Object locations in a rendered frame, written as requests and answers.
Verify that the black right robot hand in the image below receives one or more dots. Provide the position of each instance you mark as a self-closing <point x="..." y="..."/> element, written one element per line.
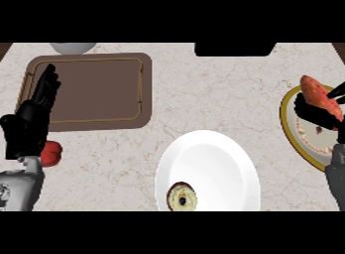
<point x="321" y="115"/>

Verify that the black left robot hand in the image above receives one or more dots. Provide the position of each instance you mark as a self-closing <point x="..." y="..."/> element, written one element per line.
<point x="29" y="122"/>

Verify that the orange sweet potato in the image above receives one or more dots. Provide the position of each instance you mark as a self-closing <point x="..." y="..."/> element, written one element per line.
<point x="318" y="97"/>

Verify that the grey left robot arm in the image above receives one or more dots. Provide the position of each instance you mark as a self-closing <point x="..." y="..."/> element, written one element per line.
<point x="14" y="188"/>

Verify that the yellow rimmed patterned plate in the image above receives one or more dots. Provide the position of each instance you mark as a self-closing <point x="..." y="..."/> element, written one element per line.
<point x="306" y="139"/>

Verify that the white bowl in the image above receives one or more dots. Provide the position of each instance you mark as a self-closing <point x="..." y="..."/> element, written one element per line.
<point x="206" y="168"/>

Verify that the pale grey round cup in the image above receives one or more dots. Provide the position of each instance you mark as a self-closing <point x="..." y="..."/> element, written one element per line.
<point x="72" y="48"/>

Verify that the black appliance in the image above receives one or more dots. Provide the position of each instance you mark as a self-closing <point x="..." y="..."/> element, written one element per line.
<point x="233" y="49"/>

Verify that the cream topped cupcake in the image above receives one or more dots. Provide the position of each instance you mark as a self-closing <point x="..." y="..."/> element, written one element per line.
<point x="181" y="197"/>

